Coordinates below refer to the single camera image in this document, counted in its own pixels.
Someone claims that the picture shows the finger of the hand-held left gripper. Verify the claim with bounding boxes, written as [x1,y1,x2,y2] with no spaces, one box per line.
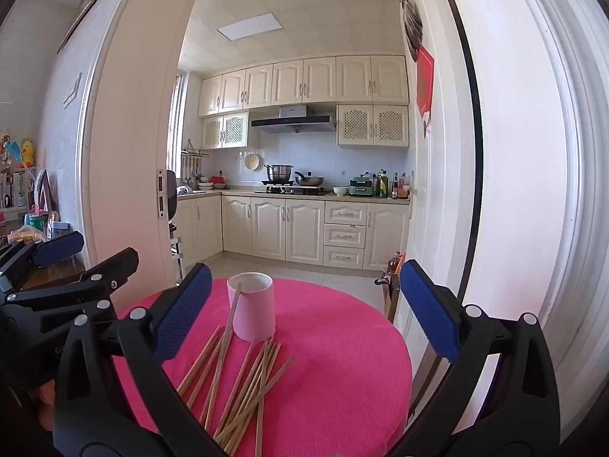
[0,248,140,335]
[0,231,85,293]

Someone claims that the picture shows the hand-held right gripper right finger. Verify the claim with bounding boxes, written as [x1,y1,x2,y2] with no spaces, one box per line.
[381,259,561,457]

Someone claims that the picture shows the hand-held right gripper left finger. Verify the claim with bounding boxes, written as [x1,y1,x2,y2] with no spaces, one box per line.
[52,262,226,457]

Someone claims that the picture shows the bunch of wooden chopsticks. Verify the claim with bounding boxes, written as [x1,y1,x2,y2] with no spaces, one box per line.
[177,284,296,457]

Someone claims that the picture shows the pink cup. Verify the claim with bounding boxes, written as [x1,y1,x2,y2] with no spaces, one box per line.
[227,272,277,342]

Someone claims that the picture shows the person's left hand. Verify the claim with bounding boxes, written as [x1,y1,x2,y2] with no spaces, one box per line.
[37,378,57,431]

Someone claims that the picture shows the wooden side table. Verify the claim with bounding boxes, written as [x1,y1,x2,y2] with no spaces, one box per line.
[19,259,93,292]

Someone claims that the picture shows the bagged bread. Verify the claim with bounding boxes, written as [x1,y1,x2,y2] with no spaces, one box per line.
[8,227,46,244]

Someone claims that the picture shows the cardboard box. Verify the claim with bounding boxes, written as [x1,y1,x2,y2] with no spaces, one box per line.
[381,271,401,324]

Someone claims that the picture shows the row of books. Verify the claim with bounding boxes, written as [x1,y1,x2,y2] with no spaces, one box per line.
[0,169,34,209]

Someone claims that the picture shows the pink round table cover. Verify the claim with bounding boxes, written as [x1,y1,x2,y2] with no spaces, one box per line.
[112,277,414,457]

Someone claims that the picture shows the white door with lock plate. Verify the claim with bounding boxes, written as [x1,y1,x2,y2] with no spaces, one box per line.
[78,0,217,291]

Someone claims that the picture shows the cream base cabinets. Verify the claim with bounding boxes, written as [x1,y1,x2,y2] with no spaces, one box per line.
[174,190,411,271]

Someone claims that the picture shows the hanging utensil rack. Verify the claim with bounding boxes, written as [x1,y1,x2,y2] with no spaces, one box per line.
[181,140,210,186]

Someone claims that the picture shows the green countertop appliance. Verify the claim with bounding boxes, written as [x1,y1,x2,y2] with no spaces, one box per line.
[349,176,378,197]

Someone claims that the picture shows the kitchen window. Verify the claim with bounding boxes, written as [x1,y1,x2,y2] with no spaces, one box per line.
[169,74,186,182]

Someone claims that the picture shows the white panelled door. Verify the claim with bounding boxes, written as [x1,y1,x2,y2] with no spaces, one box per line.
[399,0,483,391]

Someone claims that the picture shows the black gas stove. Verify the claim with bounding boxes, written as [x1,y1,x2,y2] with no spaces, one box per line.
[254,181,331,196]

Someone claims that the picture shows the steel stockpot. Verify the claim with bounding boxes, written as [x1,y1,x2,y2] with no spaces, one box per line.
[264,164,294,183]

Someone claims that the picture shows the cream lattice door cabinet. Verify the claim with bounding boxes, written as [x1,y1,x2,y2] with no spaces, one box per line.
[337,105,410,148]
[201,112,249,150]

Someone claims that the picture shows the black range hood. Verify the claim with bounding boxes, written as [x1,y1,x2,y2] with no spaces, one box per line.
[250,105,336,134]

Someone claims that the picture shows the ceiling light panel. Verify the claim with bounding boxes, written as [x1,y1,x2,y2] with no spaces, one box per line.
[216,13,285,43]

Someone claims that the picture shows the dark fan decoration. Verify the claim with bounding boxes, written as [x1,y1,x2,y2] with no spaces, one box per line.
[401,0,424,62]

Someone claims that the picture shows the dark triangular frame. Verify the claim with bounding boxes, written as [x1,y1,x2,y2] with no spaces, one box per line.
[29,169,59,214]

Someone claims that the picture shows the red paper wall hanging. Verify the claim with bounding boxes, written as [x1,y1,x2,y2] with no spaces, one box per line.
[415,45,436,127]

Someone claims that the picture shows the cream wall cabinet row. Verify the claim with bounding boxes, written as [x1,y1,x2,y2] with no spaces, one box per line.
[197,55,410,118]

